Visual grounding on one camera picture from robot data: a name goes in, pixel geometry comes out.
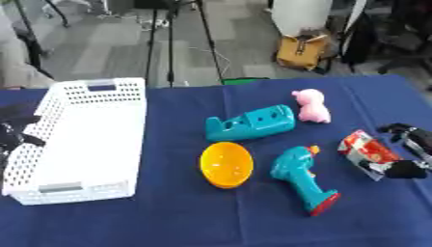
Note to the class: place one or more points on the pink soft toy pig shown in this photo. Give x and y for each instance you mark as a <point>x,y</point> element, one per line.
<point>312,106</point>

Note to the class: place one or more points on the white round column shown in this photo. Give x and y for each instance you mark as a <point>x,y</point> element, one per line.
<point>301,16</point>

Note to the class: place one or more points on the black office chair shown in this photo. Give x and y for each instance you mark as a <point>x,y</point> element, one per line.
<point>402,35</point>

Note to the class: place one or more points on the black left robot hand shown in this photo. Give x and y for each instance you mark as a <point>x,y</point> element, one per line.
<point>14,128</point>

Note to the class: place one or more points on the white perforated plastic basket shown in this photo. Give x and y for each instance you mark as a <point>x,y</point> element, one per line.
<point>90,141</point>

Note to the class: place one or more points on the green object behind table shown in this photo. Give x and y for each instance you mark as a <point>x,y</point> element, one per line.
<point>245,80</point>

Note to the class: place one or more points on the teal toy drill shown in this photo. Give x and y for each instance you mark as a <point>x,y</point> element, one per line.
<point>301,175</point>

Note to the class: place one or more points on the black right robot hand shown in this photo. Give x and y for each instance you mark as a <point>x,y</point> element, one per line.
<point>413,138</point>

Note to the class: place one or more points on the teal toy airplane body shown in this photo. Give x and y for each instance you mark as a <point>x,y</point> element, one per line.
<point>253,123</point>

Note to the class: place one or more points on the orange plastic bowl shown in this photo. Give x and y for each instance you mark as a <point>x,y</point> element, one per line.
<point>226,164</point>

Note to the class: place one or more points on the black tripod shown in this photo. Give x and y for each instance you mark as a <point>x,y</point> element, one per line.
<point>174,38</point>

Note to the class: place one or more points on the red and silver snack packet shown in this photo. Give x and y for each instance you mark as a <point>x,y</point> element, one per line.
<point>365,152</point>

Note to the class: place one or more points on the black stand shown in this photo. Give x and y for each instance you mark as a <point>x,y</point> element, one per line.
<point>28,35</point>

